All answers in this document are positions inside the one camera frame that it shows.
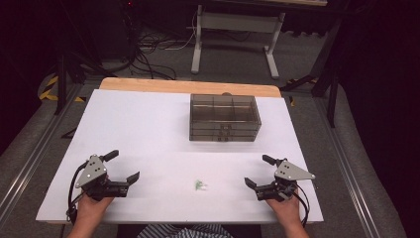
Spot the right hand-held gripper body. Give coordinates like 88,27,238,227
256,159,316,201

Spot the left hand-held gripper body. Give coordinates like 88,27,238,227
74,154,130,201

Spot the smoked clear plastic drawer box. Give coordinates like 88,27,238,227
188,93,263,143

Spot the person's left hand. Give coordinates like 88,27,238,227
76,192,115,226

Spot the person's right hand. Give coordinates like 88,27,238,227
265,189,303,228

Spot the white board sheet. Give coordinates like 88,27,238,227
35,88,325,225

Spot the striped shirt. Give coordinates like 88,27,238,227
137,223,234,238

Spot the black metal stand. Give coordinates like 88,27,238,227
279,0,353,129
53,0,117,116

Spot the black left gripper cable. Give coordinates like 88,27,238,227
65,161,89,226

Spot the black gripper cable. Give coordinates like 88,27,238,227
291,186,312,229
65,161,89,226

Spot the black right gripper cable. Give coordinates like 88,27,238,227
291,186,312,229

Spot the aluminium rail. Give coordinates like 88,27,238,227
313,97,382,238
0,82,87,226

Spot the bundle of floor cables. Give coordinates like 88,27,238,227
127,13,199,81

